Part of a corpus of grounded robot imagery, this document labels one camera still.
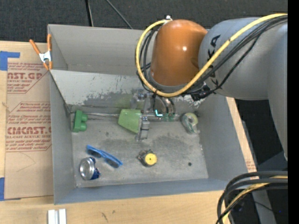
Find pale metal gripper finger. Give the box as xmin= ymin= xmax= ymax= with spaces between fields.
xmin=135 ymin=116 xmax=145 ymax=141
xmin=142 ymin=116 xmax=150 ymax=140

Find light green plastic cup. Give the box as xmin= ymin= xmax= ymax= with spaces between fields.
xmin=117 ymin=108 xmax=143 ymax=134

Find yellow and black tape measure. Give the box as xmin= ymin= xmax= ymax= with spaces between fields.
xmin=137 ymin=149 xmax=158 ymax=168

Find grey metal bin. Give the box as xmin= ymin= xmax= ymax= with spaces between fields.
xmin=47 ymin=24 xmax=249 ymax=205

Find blue sunglasses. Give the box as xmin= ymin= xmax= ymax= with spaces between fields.
xmin=85 ymin=144 xmax=123 ymax=168

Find green toy building block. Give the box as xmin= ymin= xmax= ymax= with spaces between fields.
xmin=72 ymin=110 xmax=89 ymax=133

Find crushed blue metal can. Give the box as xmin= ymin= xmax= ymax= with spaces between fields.
xmin=78 ymin=156 xmax=102 ymax=181

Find brown cardboard board red print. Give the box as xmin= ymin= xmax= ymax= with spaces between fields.
xmin=0 ymin=40 xmax=259 ymax=201

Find black cylinder on white bracket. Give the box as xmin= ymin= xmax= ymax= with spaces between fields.
xmin=189 ymin=83 xmax=211 ymax=102

